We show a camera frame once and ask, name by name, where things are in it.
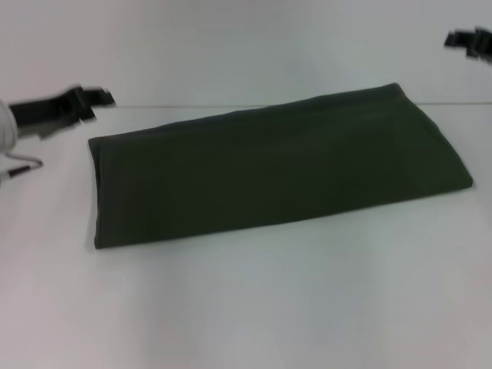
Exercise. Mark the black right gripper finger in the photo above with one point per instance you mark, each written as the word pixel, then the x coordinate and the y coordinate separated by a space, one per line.
pixel 467 37
pixel 480 53

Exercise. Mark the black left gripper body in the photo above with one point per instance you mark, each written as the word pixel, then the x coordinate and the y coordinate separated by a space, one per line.
pixel 42 111

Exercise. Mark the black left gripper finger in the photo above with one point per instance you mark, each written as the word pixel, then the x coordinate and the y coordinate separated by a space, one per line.
pixel 98 97
pixel 85 114

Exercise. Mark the dark green shirt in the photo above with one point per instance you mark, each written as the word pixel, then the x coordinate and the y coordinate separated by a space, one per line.
pixel 269 173

